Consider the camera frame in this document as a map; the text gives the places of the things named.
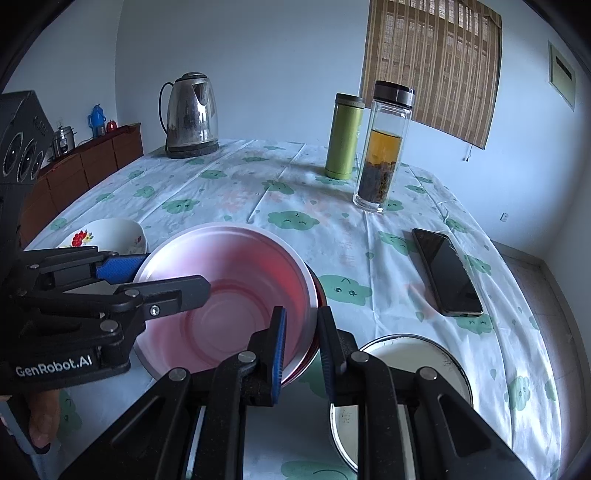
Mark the glass tea bottle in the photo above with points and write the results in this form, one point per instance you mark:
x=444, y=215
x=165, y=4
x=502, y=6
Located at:
x=381, y=166

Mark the stainless steel electric kettle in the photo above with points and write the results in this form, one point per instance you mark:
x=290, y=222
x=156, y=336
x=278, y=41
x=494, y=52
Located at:
x=191, y=115

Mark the white enamel bowl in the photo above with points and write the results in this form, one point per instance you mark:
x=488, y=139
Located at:
x=415, y=355

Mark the blue water bottle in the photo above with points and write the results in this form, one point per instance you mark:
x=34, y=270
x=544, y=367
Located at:
x=97, y=121

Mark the steel bowl with red outside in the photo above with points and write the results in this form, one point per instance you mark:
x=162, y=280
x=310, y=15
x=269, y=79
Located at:
x=240, y=277

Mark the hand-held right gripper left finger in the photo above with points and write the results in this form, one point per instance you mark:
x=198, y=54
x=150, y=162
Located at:
x=278, y=350

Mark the steel rice cooker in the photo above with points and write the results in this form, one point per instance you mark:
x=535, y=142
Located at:
x=63, y=141

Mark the small white red-flower bowl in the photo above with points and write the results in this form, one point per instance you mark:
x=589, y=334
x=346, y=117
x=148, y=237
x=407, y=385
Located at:
x=111, y=233

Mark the dark kettle base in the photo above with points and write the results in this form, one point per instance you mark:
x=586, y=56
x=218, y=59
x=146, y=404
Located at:
x=191, y=151

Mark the black smartphone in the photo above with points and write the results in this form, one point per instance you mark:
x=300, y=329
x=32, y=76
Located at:
x=448, y=272

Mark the brown wooden cabinet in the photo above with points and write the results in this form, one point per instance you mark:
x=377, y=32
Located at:
x=92, y=161

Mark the green thermos flask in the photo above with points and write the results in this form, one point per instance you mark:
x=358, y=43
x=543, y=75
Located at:
x=344, y=138

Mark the small red ornament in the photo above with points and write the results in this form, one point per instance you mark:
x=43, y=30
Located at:
x=112, y=126

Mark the person's left hand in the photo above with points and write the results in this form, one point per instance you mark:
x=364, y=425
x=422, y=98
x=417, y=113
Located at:
x=44, y=420

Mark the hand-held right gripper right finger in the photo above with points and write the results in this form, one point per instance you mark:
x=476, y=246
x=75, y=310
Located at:
x=327, y=360

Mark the cloud print tablecloth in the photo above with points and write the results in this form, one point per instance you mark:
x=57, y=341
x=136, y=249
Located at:
x=300, y=194

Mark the wall panel box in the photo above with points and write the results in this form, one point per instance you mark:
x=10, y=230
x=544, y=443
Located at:
x=561, y=76

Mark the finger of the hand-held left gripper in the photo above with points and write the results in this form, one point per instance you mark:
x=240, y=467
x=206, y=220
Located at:
x=122, y=270
x=184, y=290

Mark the bamboo window blind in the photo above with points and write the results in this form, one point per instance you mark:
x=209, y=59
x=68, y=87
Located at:
x=429, y=60

